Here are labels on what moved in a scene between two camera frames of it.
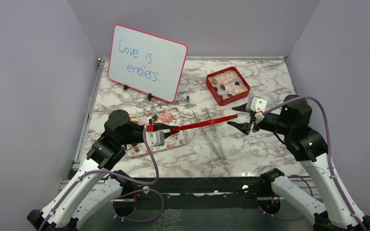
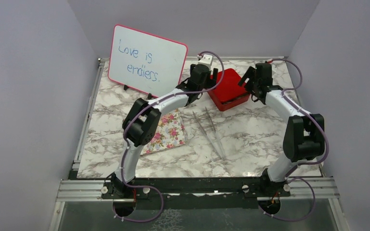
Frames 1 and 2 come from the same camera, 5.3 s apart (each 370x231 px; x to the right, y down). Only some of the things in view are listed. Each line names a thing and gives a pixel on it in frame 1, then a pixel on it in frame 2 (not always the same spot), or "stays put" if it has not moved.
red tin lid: (180, 127) → (227, 86)
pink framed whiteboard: (145, 62) stays put
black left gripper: (161, 126) → (210, 82)
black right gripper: (244, 127) → (249, 73)
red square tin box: (227, 85) → (230, 105)
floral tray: (168, 117) stays put
